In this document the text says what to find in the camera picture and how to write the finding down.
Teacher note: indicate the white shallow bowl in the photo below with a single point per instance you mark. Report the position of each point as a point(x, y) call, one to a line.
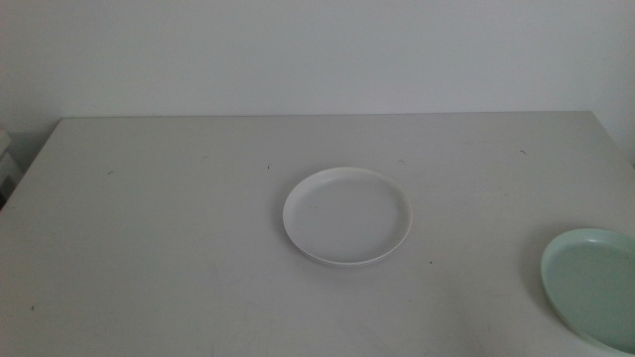
point(347, 218)

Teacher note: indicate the pale green shallow bowl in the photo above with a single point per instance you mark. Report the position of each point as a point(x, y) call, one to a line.
point(595, 287)

